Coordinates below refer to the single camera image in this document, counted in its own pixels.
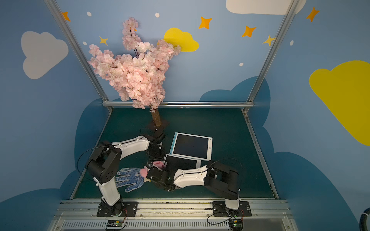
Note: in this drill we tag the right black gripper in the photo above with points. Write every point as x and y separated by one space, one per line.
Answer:
151 173

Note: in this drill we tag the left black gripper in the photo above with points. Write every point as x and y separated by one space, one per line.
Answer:
156 153

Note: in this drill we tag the pink cloth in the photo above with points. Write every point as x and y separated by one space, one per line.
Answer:
156 164

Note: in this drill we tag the white drawing tablet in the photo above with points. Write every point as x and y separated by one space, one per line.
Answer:
173 163
192 146

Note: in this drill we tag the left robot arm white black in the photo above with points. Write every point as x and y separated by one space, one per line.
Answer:
103 166

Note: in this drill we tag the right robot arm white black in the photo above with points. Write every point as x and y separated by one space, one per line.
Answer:
218 178

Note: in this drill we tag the blue dotted work glove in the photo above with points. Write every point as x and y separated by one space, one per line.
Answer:
131 178

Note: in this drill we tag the left green circuit board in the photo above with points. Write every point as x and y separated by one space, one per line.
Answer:
115 224

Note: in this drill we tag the green circuit board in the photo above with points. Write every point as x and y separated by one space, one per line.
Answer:
235 225
115 224

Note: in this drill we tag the pink cherry blossom tree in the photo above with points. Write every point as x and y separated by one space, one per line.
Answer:
140 77

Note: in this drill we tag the right green circuit board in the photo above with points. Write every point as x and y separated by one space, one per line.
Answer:
235 225

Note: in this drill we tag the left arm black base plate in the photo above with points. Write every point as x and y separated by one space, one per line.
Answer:
128 208

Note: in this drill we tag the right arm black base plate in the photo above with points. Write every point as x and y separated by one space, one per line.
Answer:
220 209

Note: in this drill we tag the aluminium front mounting rail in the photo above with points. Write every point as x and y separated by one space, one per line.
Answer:
170 214

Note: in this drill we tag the aluminium frame rails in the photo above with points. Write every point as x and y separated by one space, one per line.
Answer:
224 47

